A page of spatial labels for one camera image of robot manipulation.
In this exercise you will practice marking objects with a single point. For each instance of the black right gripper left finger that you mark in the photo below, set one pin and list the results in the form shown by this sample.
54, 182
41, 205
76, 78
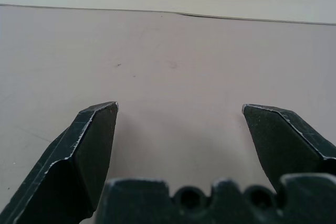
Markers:
78, 161

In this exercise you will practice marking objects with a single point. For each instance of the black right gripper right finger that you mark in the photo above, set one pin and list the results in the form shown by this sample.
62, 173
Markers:
286, 145

